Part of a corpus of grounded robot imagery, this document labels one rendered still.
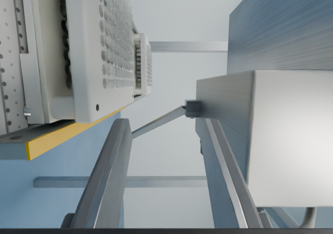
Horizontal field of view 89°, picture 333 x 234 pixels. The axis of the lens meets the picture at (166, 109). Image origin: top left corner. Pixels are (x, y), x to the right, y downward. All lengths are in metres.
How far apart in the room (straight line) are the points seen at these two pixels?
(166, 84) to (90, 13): 3.40
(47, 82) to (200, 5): 3.87
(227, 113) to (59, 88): 0.19
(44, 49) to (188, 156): 3.78
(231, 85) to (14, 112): 0.21
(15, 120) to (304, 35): 0.46
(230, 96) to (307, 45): 0.27
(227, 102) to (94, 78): 0.14
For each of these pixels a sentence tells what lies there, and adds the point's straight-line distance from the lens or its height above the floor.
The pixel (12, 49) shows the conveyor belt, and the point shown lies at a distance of 0.23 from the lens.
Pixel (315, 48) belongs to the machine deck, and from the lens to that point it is 0.40.
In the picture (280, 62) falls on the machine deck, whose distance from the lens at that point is 0.47.
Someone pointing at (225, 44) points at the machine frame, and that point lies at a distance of 1.25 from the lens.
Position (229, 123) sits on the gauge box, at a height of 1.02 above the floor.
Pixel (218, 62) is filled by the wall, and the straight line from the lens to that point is 3.79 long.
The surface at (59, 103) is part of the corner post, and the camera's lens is 0.22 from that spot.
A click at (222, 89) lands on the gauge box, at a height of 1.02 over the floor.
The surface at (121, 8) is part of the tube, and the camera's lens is 0.32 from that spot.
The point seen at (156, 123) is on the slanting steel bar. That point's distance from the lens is 0.36.
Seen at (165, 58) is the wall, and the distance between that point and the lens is 3.64.
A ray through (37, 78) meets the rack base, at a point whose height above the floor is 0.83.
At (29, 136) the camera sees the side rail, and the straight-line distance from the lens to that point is 0.20.
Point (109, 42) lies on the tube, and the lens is 0.25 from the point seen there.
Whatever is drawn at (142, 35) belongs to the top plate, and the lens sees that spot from 0.72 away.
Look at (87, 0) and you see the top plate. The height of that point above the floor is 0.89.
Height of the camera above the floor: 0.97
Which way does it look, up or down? level
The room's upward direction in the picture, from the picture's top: 90 degrees clockwise
